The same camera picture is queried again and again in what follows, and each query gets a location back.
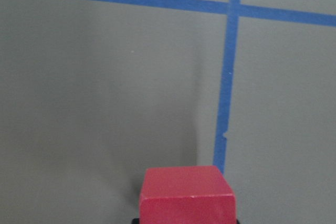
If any red block start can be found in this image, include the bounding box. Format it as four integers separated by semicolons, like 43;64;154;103
139;166;237;223

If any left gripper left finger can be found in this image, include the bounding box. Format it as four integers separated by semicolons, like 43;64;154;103
131;218;140;224

